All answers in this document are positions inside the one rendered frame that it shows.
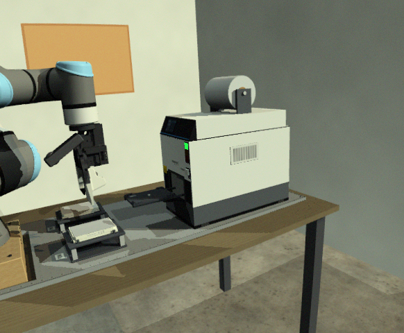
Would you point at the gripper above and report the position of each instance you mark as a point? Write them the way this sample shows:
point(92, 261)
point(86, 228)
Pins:
point(91, 152)

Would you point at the white roll of foil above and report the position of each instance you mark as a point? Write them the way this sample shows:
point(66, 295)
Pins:
point(220, 93)

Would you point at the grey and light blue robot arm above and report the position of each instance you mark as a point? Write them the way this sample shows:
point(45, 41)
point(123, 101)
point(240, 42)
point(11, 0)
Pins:
point(71, 81)

